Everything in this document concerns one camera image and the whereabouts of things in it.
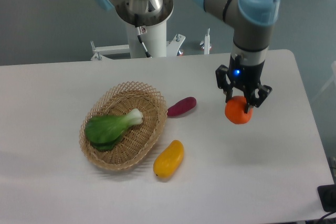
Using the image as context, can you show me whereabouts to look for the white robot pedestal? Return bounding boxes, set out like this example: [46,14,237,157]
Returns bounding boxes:
[90,0,213,61]

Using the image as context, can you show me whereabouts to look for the yellow mango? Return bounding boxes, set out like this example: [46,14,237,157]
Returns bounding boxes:
[153,140,184,179]

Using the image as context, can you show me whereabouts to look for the white frame at right edge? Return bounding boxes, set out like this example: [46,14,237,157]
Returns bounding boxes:
[311,61,335,103]

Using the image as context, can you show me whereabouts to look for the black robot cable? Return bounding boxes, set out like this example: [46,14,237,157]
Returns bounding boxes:
[134,13,152,58]

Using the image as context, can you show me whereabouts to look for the orange fruit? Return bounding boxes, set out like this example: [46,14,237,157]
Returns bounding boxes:
[225,96,253,124]

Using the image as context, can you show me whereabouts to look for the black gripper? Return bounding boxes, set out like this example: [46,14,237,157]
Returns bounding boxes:
[215,56,272,114]

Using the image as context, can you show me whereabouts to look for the green bok choy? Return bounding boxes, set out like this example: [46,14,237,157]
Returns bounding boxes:
[85,109,143,152]

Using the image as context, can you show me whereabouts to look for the black device at table edge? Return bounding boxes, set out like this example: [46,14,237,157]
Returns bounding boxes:
[317,184,335,212]

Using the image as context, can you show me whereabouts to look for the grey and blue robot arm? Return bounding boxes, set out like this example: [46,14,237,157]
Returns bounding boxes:
[95,0,280,112]

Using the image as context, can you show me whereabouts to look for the purple sweet potato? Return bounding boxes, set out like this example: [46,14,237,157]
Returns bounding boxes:
[167,97,197,117]

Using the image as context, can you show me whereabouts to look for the woven bamboo basket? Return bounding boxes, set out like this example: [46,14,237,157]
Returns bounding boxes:
[79,81,167,171]

